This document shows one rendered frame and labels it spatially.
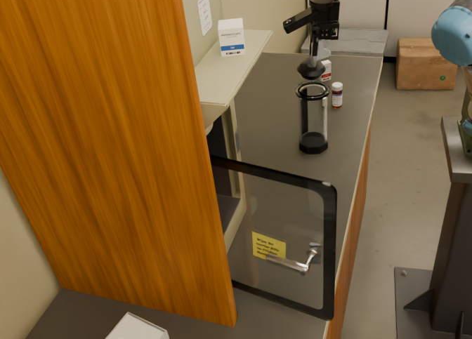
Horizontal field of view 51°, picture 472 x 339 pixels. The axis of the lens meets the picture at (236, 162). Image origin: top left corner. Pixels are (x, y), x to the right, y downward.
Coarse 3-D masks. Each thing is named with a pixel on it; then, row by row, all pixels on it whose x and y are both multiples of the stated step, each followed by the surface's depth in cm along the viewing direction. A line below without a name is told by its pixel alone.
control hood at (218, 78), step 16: (256, 32) 110; (272, 32) 110; (256, 48) 104; (208, 64) 100; (224, 64) 100; (240, 64) 99; (208, 80) 95; (224, 80) 94; (240, 80) 94; (208, 96) 90; (224, 96) 89; (208, 112) 89
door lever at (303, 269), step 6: (306, 252) 98; (312, 252) 97; (270, 258) 98; (276, 258) 97; (282, 258) 97; (312, 258) 97; (276, 264) 97; (282, 264) 96; (288, 264) 96; (294, 264) 96; (300, 264) 95; (306, 264) 96; (294, 270) 96; (300, 270) 95; (306, 270) 94
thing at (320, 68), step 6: (306, 60) 160; (318, 60) 160; (300, 66) 158; (306, 66) 157; (312, 66) 156; (318, 66) 157; (324, 66) 159; (300, 72) 157; (306, 72) 156; (312, 72) 155; (318, 72) 155; (306, 78) 158; (312, 78) 157
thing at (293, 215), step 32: (224, 160) 94; (224, 192) 100; (256, 192) 95; (288, 192) 91; (320, 192) 87; (224, 224) 106; (256, 224) 101; (288, 224) 96; (320, 224) 92; (256, 256) 108; (288, 256) 102; (320, 256) 97; (256, 288) 115; (288, 288) 109; (320, 288) 104
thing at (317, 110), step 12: (300, 84) 159; (312, 84) 160; (324, 84) 157; (312, 96) 152; (300, 108) 158; (312, 108) 155; (324, 108) 157; (300, 120) 161; (312, 120) 158; (324, 120) 160; (300, 132) 165; (312, 132) 161; (324, 132) 163; (312, 144) 164
